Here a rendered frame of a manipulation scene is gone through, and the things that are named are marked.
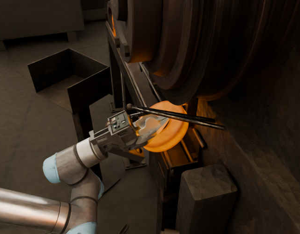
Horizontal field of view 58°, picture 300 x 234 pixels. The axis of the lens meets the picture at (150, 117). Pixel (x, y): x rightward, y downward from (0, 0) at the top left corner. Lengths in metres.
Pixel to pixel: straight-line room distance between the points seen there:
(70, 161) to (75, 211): 0.13
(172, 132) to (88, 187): 0.28
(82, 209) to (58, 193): 0.84
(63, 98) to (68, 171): 0.47
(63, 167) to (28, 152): 1.11
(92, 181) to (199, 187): 0.36
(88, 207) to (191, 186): 0.31
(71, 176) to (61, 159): 0.05
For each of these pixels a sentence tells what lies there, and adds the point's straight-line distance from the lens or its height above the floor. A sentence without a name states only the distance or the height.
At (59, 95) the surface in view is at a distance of 1.19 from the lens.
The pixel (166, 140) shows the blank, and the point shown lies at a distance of 0.70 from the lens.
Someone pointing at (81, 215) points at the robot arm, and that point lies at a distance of 0.74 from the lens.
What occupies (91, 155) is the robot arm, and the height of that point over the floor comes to 0.72.
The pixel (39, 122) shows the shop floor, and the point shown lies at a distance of 2.06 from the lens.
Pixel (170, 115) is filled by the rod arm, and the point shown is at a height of 0.89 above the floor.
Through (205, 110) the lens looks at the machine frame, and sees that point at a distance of 0.67.
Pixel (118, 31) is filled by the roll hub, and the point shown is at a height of 1.02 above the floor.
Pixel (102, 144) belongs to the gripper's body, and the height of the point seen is 0.73.
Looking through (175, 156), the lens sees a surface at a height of 0.66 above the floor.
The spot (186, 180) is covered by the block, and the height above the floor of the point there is 0.80.
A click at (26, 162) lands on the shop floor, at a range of 1.81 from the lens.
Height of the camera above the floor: 1.25
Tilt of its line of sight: 40 degrees down
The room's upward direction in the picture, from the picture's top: straight up
